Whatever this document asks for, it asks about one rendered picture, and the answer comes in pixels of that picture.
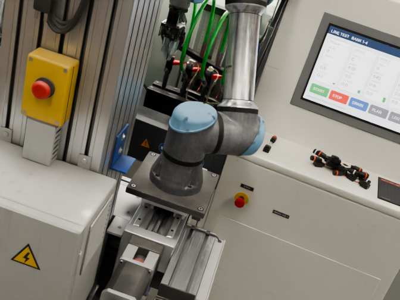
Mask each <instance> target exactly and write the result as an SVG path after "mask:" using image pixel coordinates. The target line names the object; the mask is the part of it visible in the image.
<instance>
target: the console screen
mask: <svg viewBox="0 0 400 300"><path fill-rule="evenodd" d="M290 104H292V105H295V106H297V107H300V108H303V109H306V110H308V111H311V112H314V113H317V114H320V115H322V116H325V117H328V118H331V119H333V120H336V121H339V122H341V123H344V124H347V125H349V126H352V127H355V128H358V129H360V130H363V131H365V132H369V133H371V134H374V135H376V136H380V137H381V138H385V139H387V140H391V141H392V142H396V143H398V144H400V37H397V36H394V35H391V34H388V33H385V32H382V31H380V30H376V29H374V28H371V27H368V26H365V25H362V24H359V23H356V22H353V21H351V20H347V19H345V18H342V17H338V16H336V15H333V14H329V13H327V12H324V14H323V17H322V19H321V22H320V25H319V27H318V30H317V33H316V35H315V38H314V41H313V43H312V46H311V49H310V51H309V54H308V56H307V59H306V62H305V64H304V67H303V69H302V72H301V75H300V77H299V80H298V83H297V85H296V88H295V91H294V93H293V96H292V99H291V101H290Z"/></svg>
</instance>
